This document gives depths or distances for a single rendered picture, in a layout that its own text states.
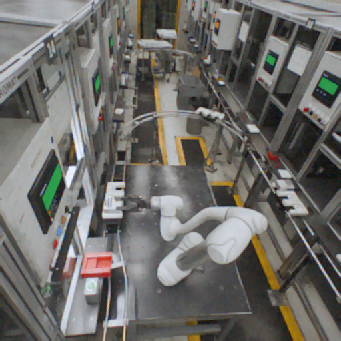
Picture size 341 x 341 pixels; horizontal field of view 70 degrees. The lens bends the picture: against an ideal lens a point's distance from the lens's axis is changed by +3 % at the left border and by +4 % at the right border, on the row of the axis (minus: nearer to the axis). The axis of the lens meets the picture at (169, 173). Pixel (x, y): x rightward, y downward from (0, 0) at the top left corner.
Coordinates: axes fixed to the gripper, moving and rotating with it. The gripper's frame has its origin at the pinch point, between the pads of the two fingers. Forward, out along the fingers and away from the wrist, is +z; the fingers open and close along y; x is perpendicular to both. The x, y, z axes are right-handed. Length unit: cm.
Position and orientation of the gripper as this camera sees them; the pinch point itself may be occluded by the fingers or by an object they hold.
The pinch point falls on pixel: (119, 204)
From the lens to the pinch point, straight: 157.3
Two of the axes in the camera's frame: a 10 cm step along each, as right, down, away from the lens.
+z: -9.9, -0.1, -1.2
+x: 0.9, 6.5, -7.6
